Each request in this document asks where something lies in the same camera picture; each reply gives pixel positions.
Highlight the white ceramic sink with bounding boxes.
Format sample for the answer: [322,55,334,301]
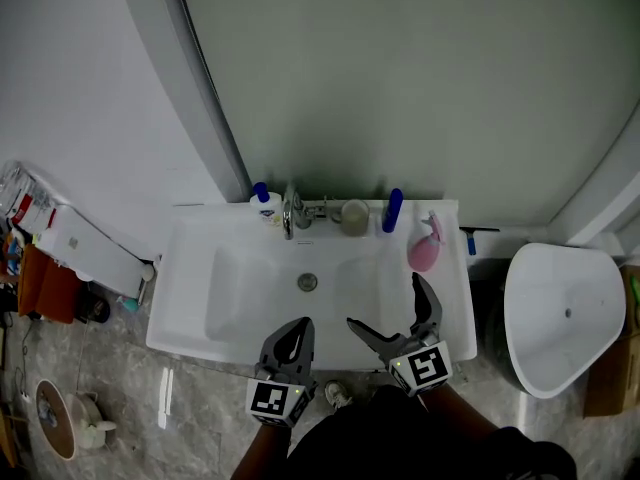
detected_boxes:
[145,198,478,372]

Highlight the person's left forearm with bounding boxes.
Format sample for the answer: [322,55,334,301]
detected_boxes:
[228,419,294,480]

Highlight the white freestanding basin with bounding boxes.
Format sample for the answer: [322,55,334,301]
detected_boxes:
[502,241,628,401]

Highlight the black round object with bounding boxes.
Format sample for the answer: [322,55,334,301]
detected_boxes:
[74,291,112,326]

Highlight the white cabinet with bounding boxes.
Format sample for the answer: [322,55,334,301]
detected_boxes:
[35,203,157,300]

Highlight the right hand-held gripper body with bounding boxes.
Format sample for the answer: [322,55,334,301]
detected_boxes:
[381,323,454,399]

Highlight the clear glass cup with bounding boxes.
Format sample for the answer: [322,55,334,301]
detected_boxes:
[340,198,372,238]

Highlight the brown cardboard box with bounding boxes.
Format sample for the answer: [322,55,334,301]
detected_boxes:
[581,264,640,420]

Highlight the clear plastic bag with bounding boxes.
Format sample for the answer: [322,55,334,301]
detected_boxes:
[0,159,60,235]

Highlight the white bottle with blue cap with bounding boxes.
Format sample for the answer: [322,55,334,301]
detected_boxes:
[249,181,284,230]

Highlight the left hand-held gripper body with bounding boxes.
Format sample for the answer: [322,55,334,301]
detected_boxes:
[244,361,319,428]

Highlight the small white fan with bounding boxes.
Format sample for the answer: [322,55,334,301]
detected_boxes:
[66,390,119,452]

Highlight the person's right forearm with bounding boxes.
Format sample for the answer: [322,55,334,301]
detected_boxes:
[421,382,501,444]

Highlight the chrome faucet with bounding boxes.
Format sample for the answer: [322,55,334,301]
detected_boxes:
[281,182,330,242]

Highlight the blue tall bottle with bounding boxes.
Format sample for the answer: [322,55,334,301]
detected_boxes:
[381,187,405,235]

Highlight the thin cable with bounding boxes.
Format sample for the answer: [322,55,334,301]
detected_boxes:
[10,317,39,405]

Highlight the pink spray bottle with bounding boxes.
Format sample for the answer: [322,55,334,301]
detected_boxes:
[406,209,448,274]

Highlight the orange cloth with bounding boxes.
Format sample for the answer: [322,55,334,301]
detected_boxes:
[16,242,85,326]

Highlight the blue-handled squeegee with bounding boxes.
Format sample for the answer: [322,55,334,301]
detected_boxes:
[458,224,502,257]

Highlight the person's white shoe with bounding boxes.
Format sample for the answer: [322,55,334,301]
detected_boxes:
[324,379,354,412]

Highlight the person's black clothing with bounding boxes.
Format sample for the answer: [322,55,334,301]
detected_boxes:
[285,384,580,480]

